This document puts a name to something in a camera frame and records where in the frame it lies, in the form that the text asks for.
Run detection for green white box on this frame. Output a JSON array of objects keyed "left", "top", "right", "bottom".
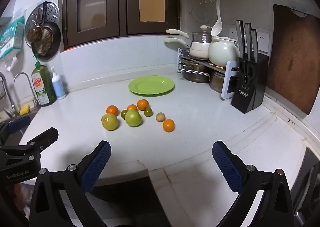
[{"left": 0, "top": 16, "right": 25, "bottom": 59}]

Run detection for brown framed glass window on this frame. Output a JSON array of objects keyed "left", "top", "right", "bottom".
[
  {"left": 62, "top": 0, "right": 125, "bottom": 49},
  {"left": 125, "top": 0, "right": 181, "bottom": 36}
]

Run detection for white ceramic pot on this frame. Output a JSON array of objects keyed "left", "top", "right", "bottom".
[{"left": 208, "top": 36, "right": 240, "bottom": 67}]

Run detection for stainless steel pot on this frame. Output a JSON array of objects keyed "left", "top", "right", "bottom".
[
  {"left": 209, "top": 69, "right": 237, "bottom": 93},
  {"left": 180, "top": 57, "right": 210, "bottom": 83}
]

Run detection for brown wooden cutting board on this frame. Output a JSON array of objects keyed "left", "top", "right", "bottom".
[{"left": 265, "top": 4, "right": 320, "bottom": 115}]

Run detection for white ladle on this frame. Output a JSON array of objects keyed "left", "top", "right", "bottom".
[{"left": 211, "top": 0, "right": 224, "bottom": 36}]

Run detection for black kitchen scissors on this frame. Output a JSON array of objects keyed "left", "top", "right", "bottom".
[{"left": 241, "top": 61, "right": 257, "bottom": 89}]

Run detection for black frying pan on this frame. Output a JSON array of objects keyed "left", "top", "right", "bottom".
[{"left": 31, "top": 2, "right": 62, "bottom": 61}]

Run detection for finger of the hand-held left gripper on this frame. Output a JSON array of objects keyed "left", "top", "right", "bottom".
[
  {"left": 0, "top": 127, "right": 59, "bottom": 160},
  {"left": 0, "top": 116, "right": 31, "bottom": 144}
]

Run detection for steel handle knife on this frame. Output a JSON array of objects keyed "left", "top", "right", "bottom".
[
  {"left": 244, "top": 23, "right": 253, "bottom": 60},
  {"left": 250, "top": 29, "right": 259, "bottom": 60},
  {"left": 235, "top": 20, "right": 247, "bottom": 59}
]

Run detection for green apple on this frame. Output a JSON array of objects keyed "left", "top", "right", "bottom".
[
  {"left": 101, "top": 113, "right": 119, "bottom": 131},
  {"left": 125, "top": 109, "right": 143, "bottom": 127}
]

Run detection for glass pot lid white knob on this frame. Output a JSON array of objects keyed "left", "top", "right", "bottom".
[{"left": 192, "top": 25, "right": 212, "bottom": 37}]

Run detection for steel saucepan white handle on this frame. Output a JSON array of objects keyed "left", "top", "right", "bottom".
[{"left": 166, "top": 26, "right": 213, "bottom": 44}]

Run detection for white pan with handle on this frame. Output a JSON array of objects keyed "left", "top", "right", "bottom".
[{"left": 164, "top": 37, "right": 212, "bottom": 52}]

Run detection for small copper pan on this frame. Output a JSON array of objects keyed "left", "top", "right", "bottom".
[{"left": 27, "top": 13, "right": 42, "bottom": 42}]

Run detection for black knife block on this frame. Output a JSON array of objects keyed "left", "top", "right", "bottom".
[{"left": 230, "top": 53, "right": 269, "bottom": 114}]

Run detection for white pump bottle blue label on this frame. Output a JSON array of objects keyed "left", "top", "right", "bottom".
[{"left": 50, "top": 66, "right": 66, "bottom": 100}]

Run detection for stainless steel cooktop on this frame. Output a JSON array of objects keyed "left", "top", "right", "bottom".
[{"left": 291, "top": 147, "right": 320, "bottom": 227}]

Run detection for grey white pot shelf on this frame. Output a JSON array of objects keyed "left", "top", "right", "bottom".
[{"left": 177, "top": 47, "right": 239, "bottom": 100}]

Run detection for green dish soap bottle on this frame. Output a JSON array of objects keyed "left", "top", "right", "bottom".
[{"left": 31, "top": 54, "right": 57, "bottom": 107}]

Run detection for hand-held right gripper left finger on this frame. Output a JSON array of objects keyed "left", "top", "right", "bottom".
[{"left": 29, "top": 140, "right": 112, "bottom": 227}]

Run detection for chrome faucet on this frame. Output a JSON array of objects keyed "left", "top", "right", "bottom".
[{"left": 12, "top": 72, "right": 40, "bottom": 111}]

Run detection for perforated steel steamer plate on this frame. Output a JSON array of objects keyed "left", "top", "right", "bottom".
[{"left": 25, "top": 1, "right": 60, "bottom": 49}]

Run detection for green plate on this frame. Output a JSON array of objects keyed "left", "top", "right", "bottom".
[{"left": 128, "top": 76, "right": 175, "bottom": 97}]

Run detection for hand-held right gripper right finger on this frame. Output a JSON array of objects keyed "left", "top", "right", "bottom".
[{"left": 212, "top": 141, "right": 294, "bottom": 227}]

